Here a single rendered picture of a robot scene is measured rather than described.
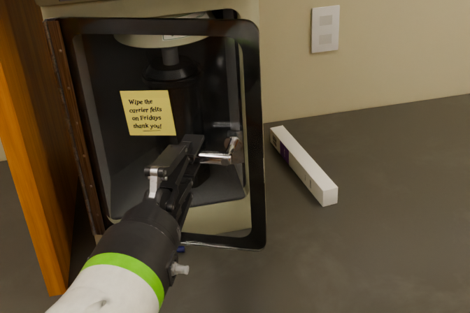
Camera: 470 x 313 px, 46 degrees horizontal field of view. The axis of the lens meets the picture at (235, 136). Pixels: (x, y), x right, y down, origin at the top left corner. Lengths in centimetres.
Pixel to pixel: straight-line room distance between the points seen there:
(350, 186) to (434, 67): 52
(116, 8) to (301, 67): 68
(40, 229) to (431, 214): 71
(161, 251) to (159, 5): 40
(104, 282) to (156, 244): 8
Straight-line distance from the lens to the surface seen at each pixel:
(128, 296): 55
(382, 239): 106
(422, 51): 154
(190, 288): 97
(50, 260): 97
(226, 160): 78
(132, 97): 84
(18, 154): 86
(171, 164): 70
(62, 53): 86
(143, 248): 60
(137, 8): 85
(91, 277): 57
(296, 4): 136
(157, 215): 65
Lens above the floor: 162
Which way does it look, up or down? 30 degrees down
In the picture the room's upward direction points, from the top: 4 degrees counter-clockwise
